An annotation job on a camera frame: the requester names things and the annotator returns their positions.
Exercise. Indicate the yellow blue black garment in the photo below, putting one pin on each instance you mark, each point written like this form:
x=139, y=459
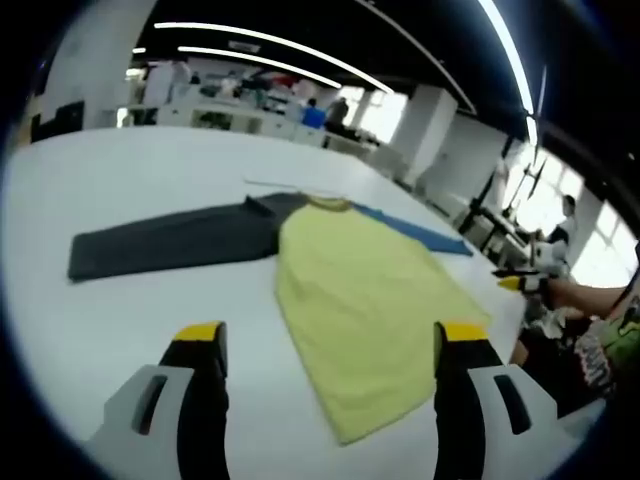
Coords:
x=360, y=300

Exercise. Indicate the ceiling air vent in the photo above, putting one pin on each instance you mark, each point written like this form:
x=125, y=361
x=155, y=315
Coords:
x=244, y=47

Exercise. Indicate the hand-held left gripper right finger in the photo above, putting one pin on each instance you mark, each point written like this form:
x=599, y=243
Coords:
x=500, y=415

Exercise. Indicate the black floor cabinet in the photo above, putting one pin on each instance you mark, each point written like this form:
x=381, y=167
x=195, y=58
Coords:
x=60, y=122

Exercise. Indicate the white upright panel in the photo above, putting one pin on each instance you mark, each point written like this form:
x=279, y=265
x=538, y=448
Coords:
x=159, y=85

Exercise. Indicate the long ceiling light strip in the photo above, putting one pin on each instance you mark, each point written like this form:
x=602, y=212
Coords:
x=260, y=61
x=510, y=60
x=280, y=45

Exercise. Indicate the black metal frame stand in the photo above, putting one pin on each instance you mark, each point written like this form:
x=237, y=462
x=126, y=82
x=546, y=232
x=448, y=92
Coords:
x=492, y=210

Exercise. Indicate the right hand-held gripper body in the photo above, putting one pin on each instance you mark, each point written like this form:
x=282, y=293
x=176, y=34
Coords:
x=547, y=255

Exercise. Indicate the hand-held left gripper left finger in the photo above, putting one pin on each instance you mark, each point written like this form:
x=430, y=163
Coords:
x=150, y=410

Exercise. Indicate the white square pillar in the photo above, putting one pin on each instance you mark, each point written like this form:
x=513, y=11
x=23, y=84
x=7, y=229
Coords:
x=430, y=135
x=100, y=60

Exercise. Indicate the person at table edge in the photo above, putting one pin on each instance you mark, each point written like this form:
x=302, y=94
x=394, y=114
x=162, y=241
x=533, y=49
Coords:
x=595, y=360

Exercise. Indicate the white cabinet counter row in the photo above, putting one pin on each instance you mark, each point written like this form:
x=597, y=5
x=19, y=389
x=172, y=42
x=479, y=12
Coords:
x=240, y=117

